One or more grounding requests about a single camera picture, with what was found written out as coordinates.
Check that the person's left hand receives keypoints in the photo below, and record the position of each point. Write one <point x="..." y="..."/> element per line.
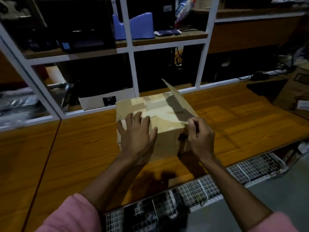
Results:
<point x="136" y="140"/>

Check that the person's right hand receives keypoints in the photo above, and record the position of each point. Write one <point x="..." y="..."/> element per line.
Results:
<point x="202" y="141"/>

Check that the person's right fingers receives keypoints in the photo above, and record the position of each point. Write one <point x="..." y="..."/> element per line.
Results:
<point x="193" y="129"/>

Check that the person's left thumb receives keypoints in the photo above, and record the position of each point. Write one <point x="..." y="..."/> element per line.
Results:
<point x="153" y="135"/>

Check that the person's left middle finger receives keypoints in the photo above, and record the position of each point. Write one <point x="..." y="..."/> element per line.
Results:
<point x="138" y="120"/>

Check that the person's left little finger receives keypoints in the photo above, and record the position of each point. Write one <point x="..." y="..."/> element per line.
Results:
<point x="120" y="129"/>

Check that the brown cardboard box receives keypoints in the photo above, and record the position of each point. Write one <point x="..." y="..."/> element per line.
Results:
<point x="166" y="132"/>

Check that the person's right forearm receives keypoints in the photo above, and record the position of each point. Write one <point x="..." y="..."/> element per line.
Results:
<point x="231" y="188"/>

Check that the person's left forearm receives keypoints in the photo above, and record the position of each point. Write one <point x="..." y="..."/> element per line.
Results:
<point x="111" y="181"/>

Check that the white box with black label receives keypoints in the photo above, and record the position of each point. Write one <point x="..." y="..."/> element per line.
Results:
<point x="96" y="100"/>

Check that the dark blue booklet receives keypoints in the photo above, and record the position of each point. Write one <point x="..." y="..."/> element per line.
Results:
<point x="167" y="32"/>

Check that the blue tape dispenser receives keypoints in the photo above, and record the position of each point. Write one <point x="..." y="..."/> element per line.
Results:
<point x="140" y="27"/>

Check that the black printer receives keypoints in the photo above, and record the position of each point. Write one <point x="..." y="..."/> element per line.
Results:
<point x="87" y="42"/>

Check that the pink long-sleeved shirt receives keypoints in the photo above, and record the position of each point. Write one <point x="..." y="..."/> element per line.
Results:
<point x="72" y="215"/>

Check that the white power strip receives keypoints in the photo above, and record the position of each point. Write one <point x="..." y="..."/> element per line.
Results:
<point x="277" y="71"/>

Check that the clear plastic-wrapped bundle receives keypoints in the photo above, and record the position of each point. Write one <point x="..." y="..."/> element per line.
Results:
<point x="19" y="103"/>

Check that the large cardboard box white label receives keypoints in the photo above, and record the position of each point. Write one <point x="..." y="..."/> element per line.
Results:
<point x="293" y="91"/>

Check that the colourful plastic bag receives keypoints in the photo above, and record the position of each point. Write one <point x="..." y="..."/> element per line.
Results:
<point x="184" y="10"/>

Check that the white metal shelf frame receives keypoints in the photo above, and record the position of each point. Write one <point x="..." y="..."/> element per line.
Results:
<point x="131" y="49"/>

